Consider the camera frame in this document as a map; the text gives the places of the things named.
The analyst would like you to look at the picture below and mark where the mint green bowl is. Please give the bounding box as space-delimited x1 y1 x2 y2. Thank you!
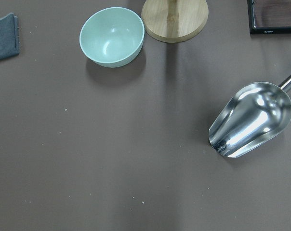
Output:
79 7 145 68

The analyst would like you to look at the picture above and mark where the black glass holder tray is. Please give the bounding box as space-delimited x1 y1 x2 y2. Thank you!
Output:
247 0 291 34

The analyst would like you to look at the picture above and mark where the metal ice scoop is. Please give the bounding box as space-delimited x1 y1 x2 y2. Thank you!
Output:
208 75 291 158

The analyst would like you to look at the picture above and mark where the wooden cup tree stand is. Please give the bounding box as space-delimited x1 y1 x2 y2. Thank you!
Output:
141 0 209 43

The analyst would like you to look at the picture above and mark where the grey folded cloth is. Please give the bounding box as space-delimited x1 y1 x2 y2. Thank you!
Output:
0 13 20 60

